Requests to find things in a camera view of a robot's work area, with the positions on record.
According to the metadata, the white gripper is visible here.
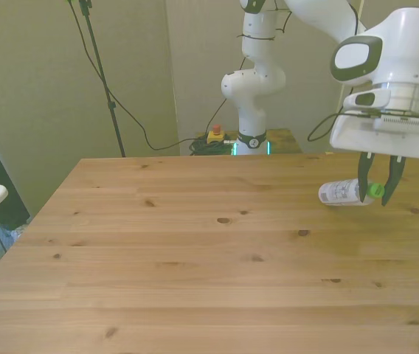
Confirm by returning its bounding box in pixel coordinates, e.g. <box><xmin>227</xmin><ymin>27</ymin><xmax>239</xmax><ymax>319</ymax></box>
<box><xmin>329</xmin><ymin>113</ymin><xmax>419</xmax><ymax>207</ymax></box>

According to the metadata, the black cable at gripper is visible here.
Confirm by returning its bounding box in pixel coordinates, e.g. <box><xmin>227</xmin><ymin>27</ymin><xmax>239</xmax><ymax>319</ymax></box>
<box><xmin>307</xmin><ymin>83</ymin><xmax>347</xmax><ymax>143</ymax></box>

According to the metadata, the white coconut water bottle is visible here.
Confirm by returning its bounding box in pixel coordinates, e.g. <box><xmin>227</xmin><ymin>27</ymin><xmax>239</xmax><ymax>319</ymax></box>
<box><xmin>318</xmin><ymin>178</ymin><xmax>386</xmax><ymax>207</ymax></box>

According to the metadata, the yellow emergency stop button box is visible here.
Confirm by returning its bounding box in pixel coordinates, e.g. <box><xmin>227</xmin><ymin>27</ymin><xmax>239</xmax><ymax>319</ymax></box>
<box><xmin>207</xmin><ymin>125</ymin><xmax>226</xmax><ymax>145</ymax></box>

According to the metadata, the coiled dark cable bundle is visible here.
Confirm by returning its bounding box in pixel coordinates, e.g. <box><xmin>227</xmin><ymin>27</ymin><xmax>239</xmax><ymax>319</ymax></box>
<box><xmin>188</xmin><ymin>136</ymin><xmax>238</xmax><ymax>156</ymax></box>

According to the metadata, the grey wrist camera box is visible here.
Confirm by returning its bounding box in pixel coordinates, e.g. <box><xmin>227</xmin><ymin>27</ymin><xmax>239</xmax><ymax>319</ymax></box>
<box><xmin>373</xmin><ymin>112</ymin><xmax>419</xmax><ymax>134</ymax></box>

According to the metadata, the black camera stand pole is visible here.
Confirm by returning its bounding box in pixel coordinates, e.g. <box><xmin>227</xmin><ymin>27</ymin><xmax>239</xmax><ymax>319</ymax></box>
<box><xmin>78</xmin><ymin>0</ymin><xmax>127</xmax><ymax>158</ymax></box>

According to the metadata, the black cable from stand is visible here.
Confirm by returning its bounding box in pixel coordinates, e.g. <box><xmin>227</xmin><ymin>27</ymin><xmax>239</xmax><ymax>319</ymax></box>
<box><xmin>64</xmin><ymin>0</ymin><xmax>229</xmax><ymax>151</ymax></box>

